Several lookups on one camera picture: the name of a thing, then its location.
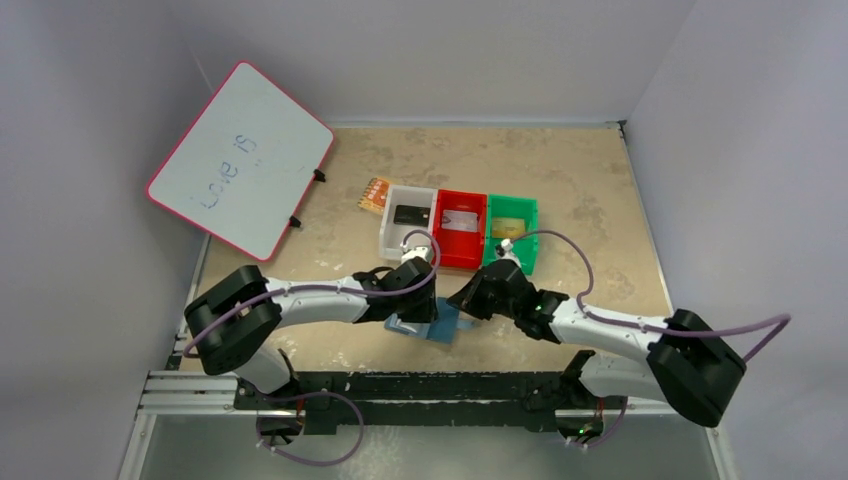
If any green plastic bin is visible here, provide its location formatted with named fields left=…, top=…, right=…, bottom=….
left=482, top=195, right=539, bottom=275

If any red plastic bin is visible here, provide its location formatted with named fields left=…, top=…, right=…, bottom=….
left=433, top=189, right=488, bottom=269

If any blue card holder wallet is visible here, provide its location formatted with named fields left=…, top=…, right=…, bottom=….
left=384, top=297, right=474, bottom=345

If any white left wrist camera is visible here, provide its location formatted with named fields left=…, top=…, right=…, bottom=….
left=401, top=245, right=434, bottom=263

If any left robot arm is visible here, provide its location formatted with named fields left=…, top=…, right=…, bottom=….
left=184, top=257, right=437, bottom=409

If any black card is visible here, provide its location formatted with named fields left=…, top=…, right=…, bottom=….
left=392, top=204, right=431, bottom=227

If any white plastic bin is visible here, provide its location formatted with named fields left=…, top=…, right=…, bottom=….
left=378, top=184, right=437, bottom=261

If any pink-framed whiteboard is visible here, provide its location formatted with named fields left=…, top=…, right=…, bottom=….
left=146, top=62, right=335, bottom=261

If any white patterned card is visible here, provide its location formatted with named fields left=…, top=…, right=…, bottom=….
left=441, top=209, right=479, bottom=233

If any gold card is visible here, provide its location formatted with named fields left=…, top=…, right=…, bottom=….
left=489, top=217, right=528, bottom=241

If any orange spiral notebook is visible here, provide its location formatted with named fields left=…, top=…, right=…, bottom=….
left=357, top=177, right=392, bottom=215

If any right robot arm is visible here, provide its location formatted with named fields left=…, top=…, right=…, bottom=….
left=447, top=260, right=747, bottom=427

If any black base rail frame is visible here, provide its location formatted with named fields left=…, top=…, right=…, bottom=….
left=135, top=369, right=723, bottom=439

